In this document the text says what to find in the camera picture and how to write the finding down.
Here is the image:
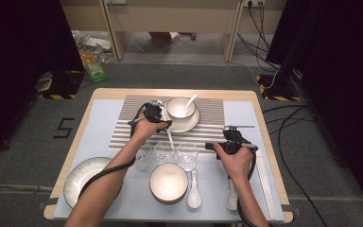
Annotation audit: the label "brown cardboard box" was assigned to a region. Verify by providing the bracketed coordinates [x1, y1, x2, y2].
[148, 31, 182, 47]

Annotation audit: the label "black power cable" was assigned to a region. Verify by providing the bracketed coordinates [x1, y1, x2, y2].
[247, 0, 272, 51]
[256, 0, 270, 51]

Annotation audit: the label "white ceramic soup spoon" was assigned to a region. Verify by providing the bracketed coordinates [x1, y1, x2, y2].
[187, 169, 202, 209]
[225, 178, 240, 211]
[182, 94, 199, 112]

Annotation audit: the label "bundle of white chopsticks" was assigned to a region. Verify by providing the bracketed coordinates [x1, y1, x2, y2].
[255, 149, 278, 220]

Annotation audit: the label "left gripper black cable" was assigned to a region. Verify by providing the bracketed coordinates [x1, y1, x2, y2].
[78, 102, 152, 200]

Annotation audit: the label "clear plastic bags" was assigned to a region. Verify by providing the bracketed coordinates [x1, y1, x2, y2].
[71, 29, 112, 53]

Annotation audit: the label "white plate with dark rim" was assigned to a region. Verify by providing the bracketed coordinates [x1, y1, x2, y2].
[162, 103, 201, 134]
[63, 156, 112, 210]

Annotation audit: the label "white wall socket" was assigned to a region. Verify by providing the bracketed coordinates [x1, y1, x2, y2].
[242, 0, 267, 8]

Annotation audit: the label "white bowl with dark rim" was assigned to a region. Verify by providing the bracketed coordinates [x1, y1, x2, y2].
[149, 163, 189, 202]
[165, 96, 197, 120]
[151, 190, 188, 205]

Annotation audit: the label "person's right hand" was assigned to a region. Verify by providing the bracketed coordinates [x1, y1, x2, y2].
[213, 142, 254, 185]

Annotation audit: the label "green snack bag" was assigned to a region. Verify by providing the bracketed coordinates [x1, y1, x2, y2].
[79, 44, 109, 83]

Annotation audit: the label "black yellow striped stand base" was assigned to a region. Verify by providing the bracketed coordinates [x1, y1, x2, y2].
[36, 69, 86, 100]
[254, 74, 303, 102]

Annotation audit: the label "single white chopstick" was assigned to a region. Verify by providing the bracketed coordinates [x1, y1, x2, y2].
[160, 102, 176, 152]
[161, 102, 176, 153]

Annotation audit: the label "beige wooden desk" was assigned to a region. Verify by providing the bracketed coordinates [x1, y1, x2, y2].
[60, 0, 287, 63]

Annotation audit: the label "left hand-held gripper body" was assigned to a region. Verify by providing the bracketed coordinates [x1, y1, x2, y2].
[144, 99, 166, 124]

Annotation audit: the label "striped grey placemat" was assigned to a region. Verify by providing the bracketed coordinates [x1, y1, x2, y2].
[108, 95, 229, 155]

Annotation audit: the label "clear drinking glass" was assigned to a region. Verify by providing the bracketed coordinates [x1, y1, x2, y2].
[176, 142, 199, 172]
[154, 141, 177, 166]
[135, 143, 155, 171]

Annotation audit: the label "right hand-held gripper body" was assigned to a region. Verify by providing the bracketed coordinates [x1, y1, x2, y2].
[216, 124, 255, 156]

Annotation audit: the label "black curtain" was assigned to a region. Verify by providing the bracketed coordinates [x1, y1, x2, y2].
[0, 0, 86, 162]
[266, 0, 363, 218]

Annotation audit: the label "pale blue table mat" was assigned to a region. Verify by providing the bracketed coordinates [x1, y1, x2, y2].
[54, 98, 285, 223]

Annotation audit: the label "person's left hand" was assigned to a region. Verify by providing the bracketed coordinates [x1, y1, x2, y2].
[131, 108, 169, 142]

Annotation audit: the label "long black floor cable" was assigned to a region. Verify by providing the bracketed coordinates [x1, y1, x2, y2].
[276, 104, 329, 227]

